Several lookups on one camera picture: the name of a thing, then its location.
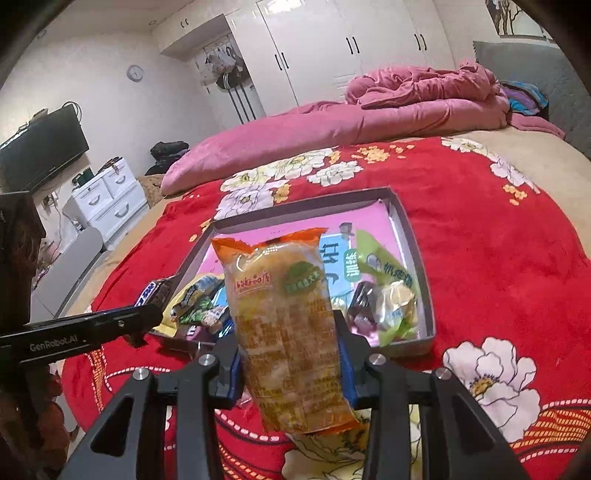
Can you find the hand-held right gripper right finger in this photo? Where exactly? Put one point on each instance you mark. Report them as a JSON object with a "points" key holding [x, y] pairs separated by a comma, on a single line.
{"points": [[349, 383]]}

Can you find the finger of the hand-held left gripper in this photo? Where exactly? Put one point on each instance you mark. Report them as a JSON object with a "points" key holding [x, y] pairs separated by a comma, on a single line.
{"points": [[134, 321]]}

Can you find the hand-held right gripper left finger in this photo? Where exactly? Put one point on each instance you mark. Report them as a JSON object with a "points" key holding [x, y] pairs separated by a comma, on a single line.
{"points": [[233, 369]]}

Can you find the dark brown chocolate bar packet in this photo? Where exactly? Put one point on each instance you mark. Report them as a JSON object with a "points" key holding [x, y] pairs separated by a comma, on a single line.
{"points": [[154, 293]]}

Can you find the green pea snack packet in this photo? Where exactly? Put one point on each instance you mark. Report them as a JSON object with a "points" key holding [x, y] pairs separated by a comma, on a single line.
{"points": [[198, 316]]}

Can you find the grey cardboard box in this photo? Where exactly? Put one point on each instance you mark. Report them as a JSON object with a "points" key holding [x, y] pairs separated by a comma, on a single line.
{"points": [[406, 346]]}

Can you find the orange bread packet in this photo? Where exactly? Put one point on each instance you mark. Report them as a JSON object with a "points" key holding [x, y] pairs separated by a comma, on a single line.
{"points": [[286, 323]]}

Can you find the clear packet of beige pastry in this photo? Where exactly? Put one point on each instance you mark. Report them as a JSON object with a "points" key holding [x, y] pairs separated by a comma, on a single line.
{"points": [[395, 304]]}

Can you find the light green snack packet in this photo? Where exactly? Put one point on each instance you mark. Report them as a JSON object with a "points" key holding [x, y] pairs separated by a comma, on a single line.
{"points": [[388, 263]]}

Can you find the black glossy snack packet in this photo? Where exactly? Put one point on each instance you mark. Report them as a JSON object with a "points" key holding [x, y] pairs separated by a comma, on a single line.
{"points": [[196, 333]]}

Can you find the gold wafer packet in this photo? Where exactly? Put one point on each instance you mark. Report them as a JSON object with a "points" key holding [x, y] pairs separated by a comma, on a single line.
{"points": [[198, 288]]}

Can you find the beige bed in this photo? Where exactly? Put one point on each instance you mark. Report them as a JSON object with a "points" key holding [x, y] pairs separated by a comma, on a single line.
{"points": [[138, 240]]}

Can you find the small brown wrapped candy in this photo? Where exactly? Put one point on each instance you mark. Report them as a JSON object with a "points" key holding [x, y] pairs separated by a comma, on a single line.
{"points": [[360, 300]]}

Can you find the white drawer cabinet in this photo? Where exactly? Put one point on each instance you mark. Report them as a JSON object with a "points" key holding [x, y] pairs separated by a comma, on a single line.
{"points": [[106, 198]]}

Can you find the brown fluffy blanket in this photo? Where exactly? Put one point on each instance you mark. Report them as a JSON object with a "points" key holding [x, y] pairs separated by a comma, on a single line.
{"points": [[152, 187]]}

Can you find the pile of black clothes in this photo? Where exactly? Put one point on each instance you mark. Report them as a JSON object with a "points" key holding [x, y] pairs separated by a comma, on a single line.
{"points": [[168, 154]]}

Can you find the black television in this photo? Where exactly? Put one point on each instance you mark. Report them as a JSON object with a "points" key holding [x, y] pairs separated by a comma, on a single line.
{"points": [[41, 147]]}

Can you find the red floral blanket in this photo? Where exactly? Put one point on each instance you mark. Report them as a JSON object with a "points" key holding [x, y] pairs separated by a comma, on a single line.
{"points": [[485, 230]]}

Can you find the long pink pillow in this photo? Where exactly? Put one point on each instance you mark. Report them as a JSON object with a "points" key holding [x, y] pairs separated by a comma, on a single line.
{"points": [[258, 143]]}

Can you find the hanging dark belts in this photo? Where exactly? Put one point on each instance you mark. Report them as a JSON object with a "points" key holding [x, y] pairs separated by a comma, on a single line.
{"points": [[240, 104]]}

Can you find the hanging bags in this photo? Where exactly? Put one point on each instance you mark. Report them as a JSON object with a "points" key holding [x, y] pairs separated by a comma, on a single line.
{"points": [[224, 64]]}

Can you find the crumpled pink quilt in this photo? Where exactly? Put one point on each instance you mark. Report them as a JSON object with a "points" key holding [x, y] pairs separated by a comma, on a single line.
{"points": [[438, 92]]}

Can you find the white wardrobe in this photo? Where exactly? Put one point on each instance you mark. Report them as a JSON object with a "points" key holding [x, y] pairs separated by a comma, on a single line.
{"points": [[323, 50]]}

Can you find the blue and purple striped cloth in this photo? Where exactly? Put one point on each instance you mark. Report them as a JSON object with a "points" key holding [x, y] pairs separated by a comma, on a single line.
{"points": [[526, 99]]}

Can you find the grey quilted headboard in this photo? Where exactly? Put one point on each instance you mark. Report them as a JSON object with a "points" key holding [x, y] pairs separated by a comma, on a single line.
{"points": [[554, 69]]}

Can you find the round wall clock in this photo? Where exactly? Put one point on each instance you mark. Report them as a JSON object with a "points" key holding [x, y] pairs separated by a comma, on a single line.
{"points": [[135, 73]]}

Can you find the tree wall picture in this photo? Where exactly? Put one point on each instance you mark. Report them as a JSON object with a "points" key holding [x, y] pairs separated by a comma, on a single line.
{"points": [[512, 16]]}

